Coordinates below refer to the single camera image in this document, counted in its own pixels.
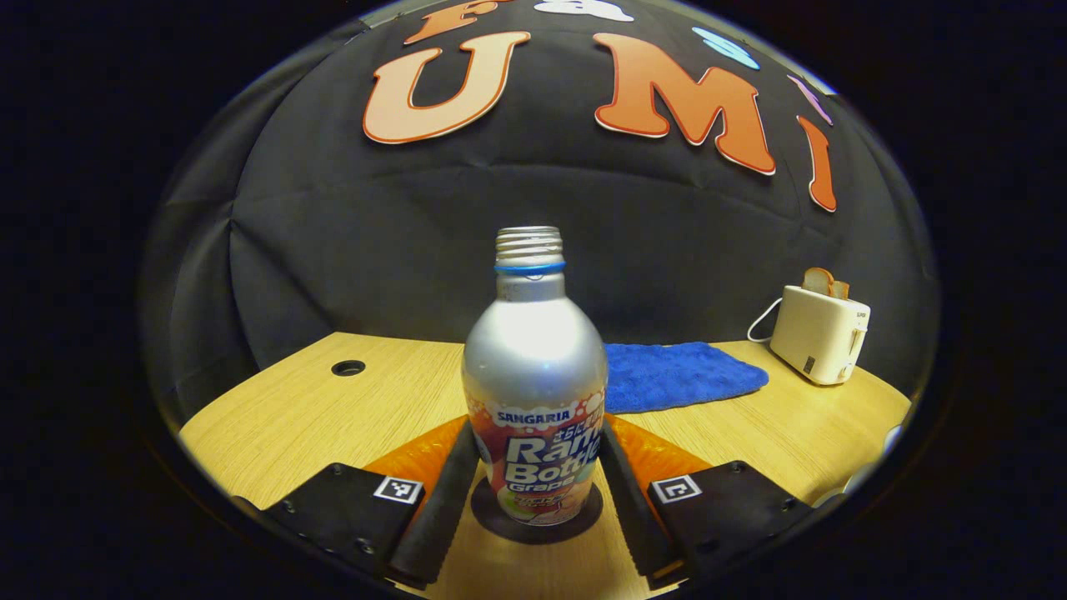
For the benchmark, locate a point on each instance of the black desk grommet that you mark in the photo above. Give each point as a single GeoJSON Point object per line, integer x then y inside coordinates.
{"type": "Point", "coordinates": [348, 367]}

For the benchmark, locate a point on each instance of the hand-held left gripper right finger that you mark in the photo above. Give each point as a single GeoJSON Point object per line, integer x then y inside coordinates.
{"type": "Point", "coordinates": [638, 517]}

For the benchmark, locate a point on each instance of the toast slice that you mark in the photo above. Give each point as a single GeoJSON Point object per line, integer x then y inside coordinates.
{"type": "Point", "coordinates": [817, 282]}
{"type": "Point", "coordinates": [840, 290]}

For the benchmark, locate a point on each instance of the silver water bottle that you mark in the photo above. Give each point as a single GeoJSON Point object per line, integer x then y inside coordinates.
{"type": "Point", "coordinates": [533, 358]}

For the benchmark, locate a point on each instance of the blue towel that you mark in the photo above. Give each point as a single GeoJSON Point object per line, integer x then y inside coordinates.
{"type": "Point", "coordinates": [675, 375]}

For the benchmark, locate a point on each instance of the white toaster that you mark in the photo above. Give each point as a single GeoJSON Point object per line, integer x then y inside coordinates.
{"type": "Point", "coordinates": [817, 333]}

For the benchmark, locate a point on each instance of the white teacup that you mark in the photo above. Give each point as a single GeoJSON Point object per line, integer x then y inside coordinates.
{"type": "Point", "coordinates": [894, 439]}

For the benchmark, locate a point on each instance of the black backdrop cloth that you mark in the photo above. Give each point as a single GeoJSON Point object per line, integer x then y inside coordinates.
{"type": "Point", "coordinates": [533, 225]}

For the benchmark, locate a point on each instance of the dark round coaster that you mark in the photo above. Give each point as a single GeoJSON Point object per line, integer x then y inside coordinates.
{"type": "Point", "coordinates": [575, 527]}

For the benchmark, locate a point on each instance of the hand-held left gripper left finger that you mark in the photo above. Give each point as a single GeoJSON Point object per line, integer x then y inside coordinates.
{"type": "Point", "coordinates": [438, 517]}

